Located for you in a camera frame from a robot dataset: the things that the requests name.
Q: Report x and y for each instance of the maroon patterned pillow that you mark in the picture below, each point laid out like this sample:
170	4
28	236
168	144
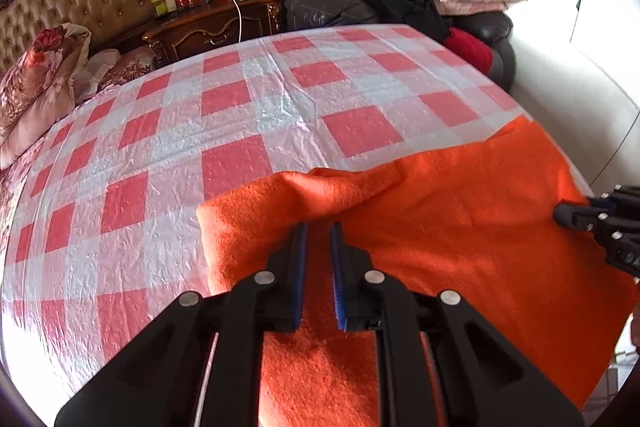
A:
130	67

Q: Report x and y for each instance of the floral bed sheet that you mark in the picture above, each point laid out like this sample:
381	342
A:
7	207

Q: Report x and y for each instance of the light pink pillow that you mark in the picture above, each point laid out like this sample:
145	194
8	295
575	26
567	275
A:
97	72

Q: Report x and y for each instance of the floral pillows on bed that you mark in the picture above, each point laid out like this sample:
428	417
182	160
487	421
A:
40	72

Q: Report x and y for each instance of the person's right forearm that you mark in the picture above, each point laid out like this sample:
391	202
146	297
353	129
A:
636	327

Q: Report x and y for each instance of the orange fleece pants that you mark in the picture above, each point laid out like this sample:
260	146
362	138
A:
450	232

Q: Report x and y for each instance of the red white checked sheet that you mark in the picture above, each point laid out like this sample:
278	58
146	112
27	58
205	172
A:
250	132

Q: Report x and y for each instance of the pink floral folded quilt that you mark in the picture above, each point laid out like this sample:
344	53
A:
30	132

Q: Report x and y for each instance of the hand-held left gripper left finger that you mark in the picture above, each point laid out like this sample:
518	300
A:
300	267

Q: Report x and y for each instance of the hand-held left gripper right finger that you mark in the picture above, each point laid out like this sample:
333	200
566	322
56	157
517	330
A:
337	267

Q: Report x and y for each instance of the black clothing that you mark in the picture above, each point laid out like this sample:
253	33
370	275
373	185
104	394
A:
400	2

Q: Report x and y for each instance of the black leather sofa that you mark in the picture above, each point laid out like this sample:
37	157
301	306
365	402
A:
320	7

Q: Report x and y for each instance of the red cushion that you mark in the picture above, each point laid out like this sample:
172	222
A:
470	49

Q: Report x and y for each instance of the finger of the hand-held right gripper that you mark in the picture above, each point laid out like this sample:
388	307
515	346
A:
620	247
575	209

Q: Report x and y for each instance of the carved wooden nightstand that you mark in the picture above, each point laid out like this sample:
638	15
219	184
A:
210	32

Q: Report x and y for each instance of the yellow green box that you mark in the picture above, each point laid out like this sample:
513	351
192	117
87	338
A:
164	6

